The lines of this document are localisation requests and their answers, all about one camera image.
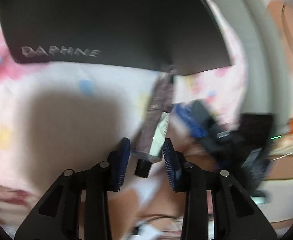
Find mauve cream tube black cap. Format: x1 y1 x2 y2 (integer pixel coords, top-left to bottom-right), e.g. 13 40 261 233
132 68 177 178

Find black open storage box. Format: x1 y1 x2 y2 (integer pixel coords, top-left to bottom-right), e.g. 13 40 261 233
0 0 230 75

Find beige padded headboard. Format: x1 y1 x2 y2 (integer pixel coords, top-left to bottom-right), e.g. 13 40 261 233
213 0 290 127

